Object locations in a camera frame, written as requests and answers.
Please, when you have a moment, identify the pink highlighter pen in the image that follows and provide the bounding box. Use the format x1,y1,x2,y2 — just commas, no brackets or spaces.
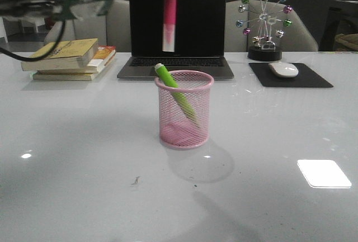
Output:
162,0,177,53

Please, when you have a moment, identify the green highlighter pen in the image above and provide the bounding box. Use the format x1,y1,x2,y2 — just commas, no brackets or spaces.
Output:
154,63,200,128

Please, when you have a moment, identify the pink mesh pen holder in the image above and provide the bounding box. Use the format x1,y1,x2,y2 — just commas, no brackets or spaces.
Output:
154,70,214,149

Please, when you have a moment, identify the yellow top book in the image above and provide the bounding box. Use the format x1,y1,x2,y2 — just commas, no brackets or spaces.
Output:
21,38,98,71

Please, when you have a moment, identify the bottom book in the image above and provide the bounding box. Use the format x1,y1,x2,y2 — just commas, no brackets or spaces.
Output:
32,56,114,81

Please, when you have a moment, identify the orange middle book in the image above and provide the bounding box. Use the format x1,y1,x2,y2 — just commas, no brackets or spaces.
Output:
40,46,116,74

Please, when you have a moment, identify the grey open laptop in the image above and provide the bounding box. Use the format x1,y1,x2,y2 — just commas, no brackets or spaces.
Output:
117,0,234,80

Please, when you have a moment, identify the grey right armchair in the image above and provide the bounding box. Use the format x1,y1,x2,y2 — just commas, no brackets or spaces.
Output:
224,0,318,52

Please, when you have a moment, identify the ferris wheel desk toy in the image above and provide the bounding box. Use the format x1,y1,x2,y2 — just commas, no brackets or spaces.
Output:
235,0,293,61

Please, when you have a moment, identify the white computer mouse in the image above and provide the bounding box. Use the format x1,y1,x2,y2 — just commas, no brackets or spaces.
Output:
268,62,299,78

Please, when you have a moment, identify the black mouse pad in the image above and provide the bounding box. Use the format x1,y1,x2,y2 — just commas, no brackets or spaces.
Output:
249,63,333,88

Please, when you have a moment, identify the dark chair far right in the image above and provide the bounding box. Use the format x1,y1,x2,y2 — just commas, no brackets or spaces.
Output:
319,0,357,51

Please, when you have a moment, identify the black cable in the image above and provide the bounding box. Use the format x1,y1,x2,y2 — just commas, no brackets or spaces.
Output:
0,20,67,61

